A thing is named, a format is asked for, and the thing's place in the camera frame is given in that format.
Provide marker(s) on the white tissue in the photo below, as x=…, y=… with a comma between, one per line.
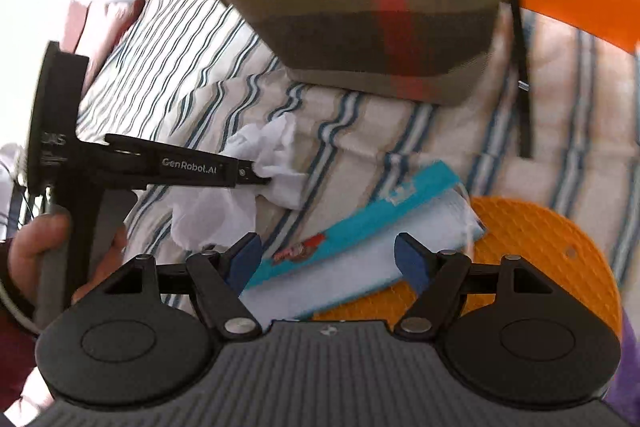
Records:
x=280, y=157

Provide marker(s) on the orange silicone mat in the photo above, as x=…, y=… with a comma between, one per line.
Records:
x=540, y=237

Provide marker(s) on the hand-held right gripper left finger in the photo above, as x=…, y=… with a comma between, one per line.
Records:
x=245, y=257

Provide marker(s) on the pink cloth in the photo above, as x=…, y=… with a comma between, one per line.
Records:
x=100, y=32

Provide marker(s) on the brown plaid zip pouch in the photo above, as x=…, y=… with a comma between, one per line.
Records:
x=350, y=7

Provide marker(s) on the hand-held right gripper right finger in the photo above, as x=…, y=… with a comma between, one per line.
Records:
x=412, y=259

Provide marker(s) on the purple fluffy sock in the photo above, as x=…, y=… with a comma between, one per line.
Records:
x=627, y=357

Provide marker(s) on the blue and white wipes packet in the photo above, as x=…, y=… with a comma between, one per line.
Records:
x=350, y=229

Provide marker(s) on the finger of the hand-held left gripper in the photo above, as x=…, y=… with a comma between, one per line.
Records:
x=190, y=167

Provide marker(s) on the person's left hand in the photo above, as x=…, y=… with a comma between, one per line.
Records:
x=35, y=242

